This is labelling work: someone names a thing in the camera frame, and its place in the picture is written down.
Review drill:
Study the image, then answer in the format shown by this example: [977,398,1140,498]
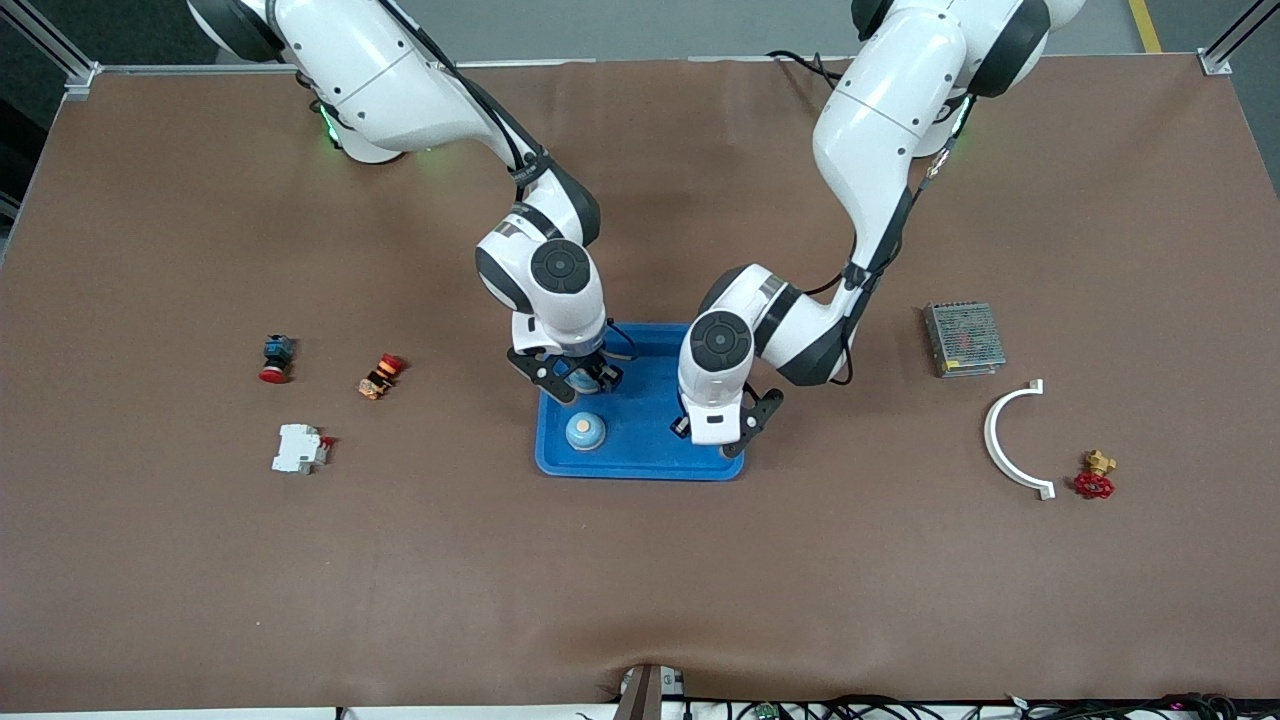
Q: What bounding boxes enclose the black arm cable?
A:
[750,90,976,389]
[380,0,641,363]

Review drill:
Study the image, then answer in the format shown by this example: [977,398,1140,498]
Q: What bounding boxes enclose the metal mesh power supply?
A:
[922,301,1007,379]

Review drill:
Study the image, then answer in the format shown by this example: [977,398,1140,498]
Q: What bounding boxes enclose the black base cable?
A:
[766,48,849,89]

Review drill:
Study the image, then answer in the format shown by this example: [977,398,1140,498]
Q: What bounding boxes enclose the red push button switch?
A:
[259,335,297,385]

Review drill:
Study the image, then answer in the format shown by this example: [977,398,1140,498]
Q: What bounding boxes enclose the blue plastic tray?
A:
[533,322,746,485]

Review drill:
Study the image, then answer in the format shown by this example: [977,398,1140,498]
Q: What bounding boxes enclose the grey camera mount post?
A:
[612,662,687,720]

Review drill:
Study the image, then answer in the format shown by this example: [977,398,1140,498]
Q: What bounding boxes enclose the aluminium frame post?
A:
[0,0,102,99]
[1197,0,1280,77]

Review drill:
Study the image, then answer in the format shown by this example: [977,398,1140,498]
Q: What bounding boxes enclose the orange emergency stop switch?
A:
[358,353,408,401]

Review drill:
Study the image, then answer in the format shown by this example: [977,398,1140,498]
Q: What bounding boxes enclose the white circuit breaker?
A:
[272,424,336,476]

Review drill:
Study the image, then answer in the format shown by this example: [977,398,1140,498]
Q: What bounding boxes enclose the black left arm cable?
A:
[750,90,976,389]

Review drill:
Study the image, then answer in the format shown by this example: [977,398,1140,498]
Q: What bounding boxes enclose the brass valve red handle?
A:
[1074,450,1118,501]

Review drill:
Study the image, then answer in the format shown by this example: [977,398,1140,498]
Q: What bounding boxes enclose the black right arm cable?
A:
[380,0,641,363]

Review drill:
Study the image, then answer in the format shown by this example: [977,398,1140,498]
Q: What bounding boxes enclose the white curved plastic bracket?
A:
[984,379,1057,501]

